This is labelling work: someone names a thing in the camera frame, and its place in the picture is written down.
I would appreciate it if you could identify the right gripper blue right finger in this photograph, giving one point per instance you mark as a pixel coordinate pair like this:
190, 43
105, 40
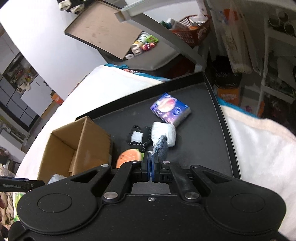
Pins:
175, 176

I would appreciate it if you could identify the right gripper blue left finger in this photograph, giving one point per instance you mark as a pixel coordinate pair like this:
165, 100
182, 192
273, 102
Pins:
125, 176

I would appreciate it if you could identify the hamburger plush toy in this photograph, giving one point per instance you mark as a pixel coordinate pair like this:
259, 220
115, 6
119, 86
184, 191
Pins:
129, 155

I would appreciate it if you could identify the denim fabric animal toy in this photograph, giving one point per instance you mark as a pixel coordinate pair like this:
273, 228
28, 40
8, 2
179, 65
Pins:
161, 148

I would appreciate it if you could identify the black white stitched cushion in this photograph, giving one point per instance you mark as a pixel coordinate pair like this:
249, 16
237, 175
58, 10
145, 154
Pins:
139, 138

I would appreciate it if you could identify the white soft bundle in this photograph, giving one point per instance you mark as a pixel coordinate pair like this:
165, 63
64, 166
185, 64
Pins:
163, 129

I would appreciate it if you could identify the grey fluffy plush toy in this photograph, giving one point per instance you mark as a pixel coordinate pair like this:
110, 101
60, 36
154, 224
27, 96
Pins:
55, 178

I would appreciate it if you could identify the purple planet tissue pack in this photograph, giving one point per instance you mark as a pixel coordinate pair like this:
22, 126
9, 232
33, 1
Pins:
170, 110

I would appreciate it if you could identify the black tray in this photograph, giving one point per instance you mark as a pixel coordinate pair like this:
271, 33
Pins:
202, 138

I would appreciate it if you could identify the brown cardboard box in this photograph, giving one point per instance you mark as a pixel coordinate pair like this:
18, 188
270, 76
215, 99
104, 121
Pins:
75, 148

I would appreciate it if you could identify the white kitchen cabinet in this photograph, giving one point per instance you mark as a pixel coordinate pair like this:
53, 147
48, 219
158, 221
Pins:
38, 98

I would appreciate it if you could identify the grey chair seat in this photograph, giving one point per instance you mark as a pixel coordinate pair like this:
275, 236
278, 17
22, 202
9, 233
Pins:
150, 60

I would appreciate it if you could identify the small toys on seat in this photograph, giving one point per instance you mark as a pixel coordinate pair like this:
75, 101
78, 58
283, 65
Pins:
143, 43

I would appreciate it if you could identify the red plastic basket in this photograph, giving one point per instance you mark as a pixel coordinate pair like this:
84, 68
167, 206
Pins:
193, 36

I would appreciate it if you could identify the grey desk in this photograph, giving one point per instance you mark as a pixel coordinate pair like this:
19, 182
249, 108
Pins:
233, 30

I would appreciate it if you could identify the white shelf rack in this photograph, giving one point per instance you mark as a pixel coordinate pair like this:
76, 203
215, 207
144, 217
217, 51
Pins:
278, 76

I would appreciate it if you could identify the brown board black frame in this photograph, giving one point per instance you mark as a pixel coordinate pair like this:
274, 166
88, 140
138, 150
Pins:
99, 28

